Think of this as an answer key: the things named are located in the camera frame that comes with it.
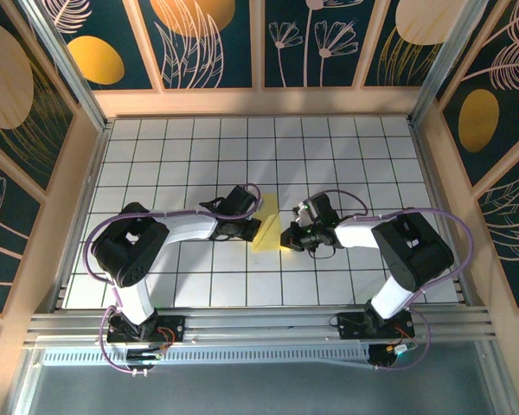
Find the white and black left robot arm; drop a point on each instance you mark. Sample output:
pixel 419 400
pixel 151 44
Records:
pixel 186 227

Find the yellow paper sheet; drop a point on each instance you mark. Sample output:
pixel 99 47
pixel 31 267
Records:
pixel 270 233

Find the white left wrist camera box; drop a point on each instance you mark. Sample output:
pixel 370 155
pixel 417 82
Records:
pixel 263 202

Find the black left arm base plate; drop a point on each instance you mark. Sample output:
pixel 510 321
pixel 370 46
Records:
pixel 173 328

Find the aluminium corner post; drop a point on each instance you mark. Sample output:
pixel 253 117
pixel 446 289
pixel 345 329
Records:
pixel 67 65
pixel 443 65

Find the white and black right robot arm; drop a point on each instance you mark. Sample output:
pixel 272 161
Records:
pixel 359 235

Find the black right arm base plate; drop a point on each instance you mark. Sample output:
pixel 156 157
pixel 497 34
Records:
pixel 350 325

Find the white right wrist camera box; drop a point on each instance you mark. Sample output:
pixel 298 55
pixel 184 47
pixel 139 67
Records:
pixel 305 214

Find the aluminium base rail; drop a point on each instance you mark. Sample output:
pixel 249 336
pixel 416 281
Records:
pixel 264 324

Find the aluminium side rail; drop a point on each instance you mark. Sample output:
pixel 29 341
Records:
pixel 429 173
pixel 81 216

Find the black controller board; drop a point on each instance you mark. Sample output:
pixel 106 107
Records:
pixel 142 355
pixel 389 358

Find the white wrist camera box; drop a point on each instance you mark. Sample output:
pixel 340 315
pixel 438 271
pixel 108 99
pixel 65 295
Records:
pixel 263 202
pixel 305 214

